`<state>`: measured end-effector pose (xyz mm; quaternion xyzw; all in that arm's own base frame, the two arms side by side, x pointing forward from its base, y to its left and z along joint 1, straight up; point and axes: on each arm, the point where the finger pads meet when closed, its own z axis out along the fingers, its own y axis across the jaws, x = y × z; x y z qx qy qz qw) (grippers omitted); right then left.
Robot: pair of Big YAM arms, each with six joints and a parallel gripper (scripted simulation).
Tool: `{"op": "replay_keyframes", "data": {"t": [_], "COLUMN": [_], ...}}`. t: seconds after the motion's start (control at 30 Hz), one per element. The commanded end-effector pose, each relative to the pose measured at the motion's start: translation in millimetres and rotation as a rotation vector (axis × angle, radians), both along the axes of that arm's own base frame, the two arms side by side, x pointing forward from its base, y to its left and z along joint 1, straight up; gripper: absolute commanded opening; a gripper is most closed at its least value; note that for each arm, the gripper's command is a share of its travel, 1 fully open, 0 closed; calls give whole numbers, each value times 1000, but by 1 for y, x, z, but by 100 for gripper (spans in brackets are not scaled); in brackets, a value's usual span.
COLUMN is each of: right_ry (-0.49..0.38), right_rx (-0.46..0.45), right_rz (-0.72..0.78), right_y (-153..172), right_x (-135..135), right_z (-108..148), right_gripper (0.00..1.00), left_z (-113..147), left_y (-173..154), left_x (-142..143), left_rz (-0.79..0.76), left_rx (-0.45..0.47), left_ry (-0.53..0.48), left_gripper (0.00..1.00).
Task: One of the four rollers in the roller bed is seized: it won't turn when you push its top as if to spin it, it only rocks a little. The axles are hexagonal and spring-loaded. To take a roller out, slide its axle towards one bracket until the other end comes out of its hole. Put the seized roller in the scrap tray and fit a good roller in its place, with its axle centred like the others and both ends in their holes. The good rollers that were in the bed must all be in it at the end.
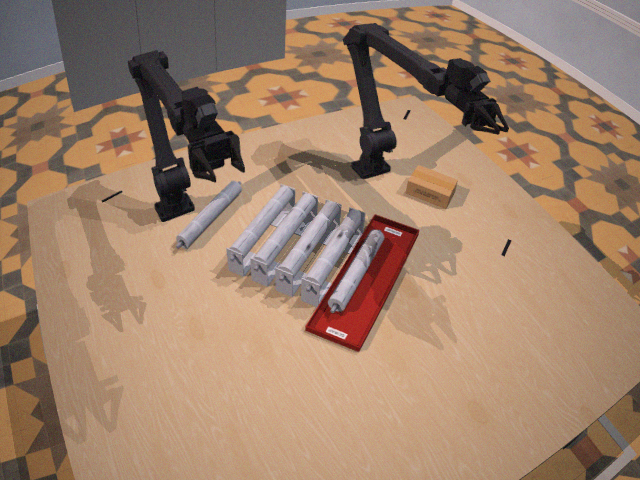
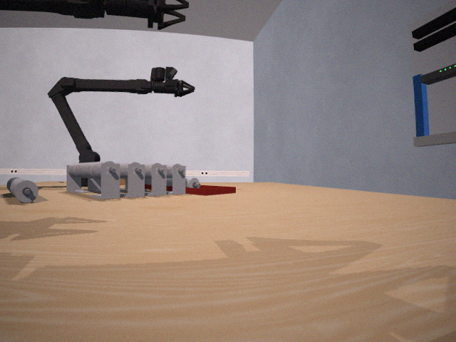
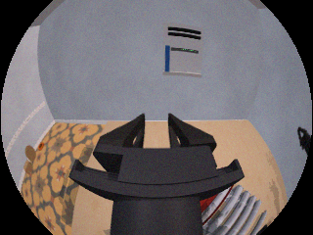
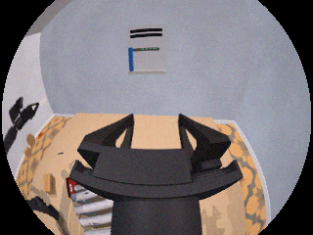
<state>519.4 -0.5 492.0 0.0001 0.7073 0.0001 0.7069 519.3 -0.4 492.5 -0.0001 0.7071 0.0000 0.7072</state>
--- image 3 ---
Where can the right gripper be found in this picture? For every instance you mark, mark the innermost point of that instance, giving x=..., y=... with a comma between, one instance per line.
x=305, y=139

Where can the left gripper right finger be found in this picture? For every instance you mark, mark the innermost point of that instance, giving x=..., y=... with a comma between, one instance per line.
x=188, y=135

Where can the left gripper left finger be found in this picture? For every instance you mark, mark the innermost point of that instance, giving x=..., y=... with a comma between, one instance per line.
x=125, y=134

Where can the red rectangular tray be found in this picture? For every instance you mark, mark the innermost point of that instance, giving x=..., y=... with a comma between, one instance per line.
x=205, y=203

